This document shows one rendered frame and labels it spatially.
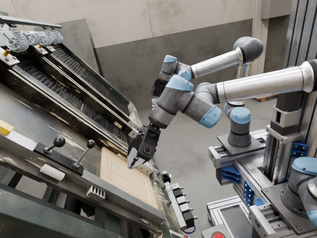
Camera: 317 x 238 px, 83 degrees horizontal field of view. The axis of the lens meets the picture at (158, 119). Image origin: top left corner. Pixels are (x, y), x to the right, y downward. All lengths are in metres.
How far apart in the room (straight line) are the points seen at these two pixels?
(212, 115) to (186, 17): 3.87
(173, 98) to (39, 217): 0.49
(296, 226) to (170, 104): 0.72
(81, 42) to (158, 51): 1.56
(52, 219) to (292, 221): 0.89
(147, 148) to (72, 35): 3.67
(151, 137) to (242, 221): 1.51
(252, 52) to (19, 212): 1.12
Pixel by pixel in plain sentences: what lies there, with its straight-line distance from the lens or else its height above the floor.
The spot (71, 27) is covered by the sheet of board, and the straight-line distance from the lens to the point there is 4.11.
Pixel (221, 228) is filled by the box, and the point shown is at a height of 0.93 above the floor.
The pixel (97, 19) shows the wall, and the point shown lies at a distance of 4.21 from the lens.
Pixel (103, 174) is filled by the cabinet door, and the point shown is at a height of 1.23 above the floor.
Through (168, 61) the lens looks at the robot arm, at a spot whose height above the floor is 1.62.
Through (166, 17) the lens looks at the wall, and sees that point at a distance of 4.25.
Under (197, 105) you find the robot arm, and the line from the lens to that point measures 0.55.
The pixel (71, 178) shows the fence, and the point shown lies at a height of 1.35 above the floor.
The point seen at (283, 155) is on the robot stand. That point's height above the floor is 1.14.
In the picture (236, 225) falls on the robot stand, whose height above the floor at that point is 0.21.
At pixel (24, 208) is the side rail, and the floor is 1.47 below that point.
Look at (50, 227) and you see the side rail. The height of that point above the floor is 1.41.
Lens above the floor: 1.83
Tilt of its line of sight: 27 degrees down
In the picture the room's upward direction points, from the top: 10 degrees counter-clockwise
